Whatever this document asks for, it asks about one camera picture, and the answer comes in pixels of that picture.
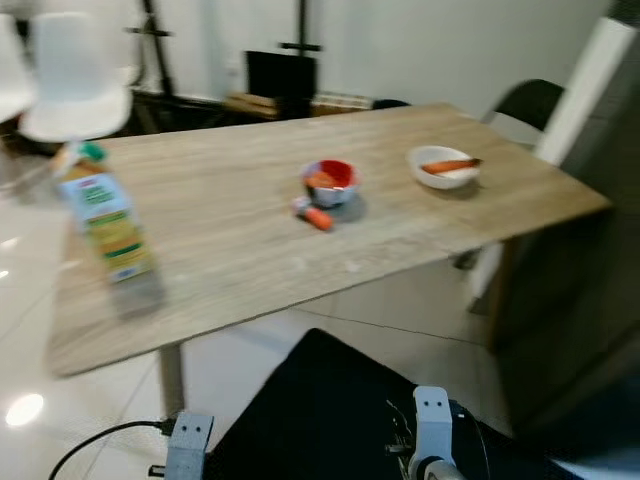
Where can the yellow green juice carton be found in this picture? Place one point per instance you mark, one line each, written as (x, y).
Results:
(112, 215)

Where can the white plastic chair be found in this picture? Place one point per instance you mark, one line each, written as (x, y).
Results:
(12, 70)
(72, 90)

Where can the wooden table leg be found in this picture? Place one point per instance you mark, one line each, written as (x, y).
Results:
(172, 380)

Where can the black tripod stand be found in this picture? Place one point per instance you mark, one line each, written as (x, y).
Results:
(160, 40)

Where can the brown cardboard box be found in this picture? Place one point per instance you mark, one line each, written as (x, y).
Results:
(248, 104)

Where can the small orange capped bottle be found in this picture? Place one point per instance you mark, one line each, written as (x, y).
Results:
(315, 215)

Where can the black box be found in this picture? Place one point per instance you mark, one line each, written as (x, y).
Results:
(280, 80)

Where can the orange food piece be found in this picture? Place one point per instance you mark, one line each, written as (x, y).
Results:
(320, 180)

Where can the red patterned bowl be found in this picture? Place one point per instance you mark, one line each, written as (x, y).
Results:
(343, 188)

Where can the cardboard box with white tray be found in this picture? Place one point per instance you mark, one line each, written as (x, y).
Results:
(340, 101)

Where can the black pole stand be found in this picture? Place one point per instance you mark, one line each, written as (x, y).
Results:
(301, 25)

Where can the blue round object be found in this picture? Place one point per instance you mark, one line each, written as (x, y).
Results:
(390, 103)

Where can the white bowl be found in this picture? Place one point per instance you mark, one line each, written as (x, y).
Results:
(445, 182)

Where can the orange carrot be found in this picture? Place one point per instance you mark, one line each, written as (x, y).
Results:
(452, 166)

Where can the dark shell chair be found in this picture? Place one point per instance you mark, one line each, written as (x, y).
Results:
(530, 105)

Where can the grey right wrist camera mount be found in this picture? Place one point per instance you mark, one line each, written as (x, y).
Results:
(432, 425)

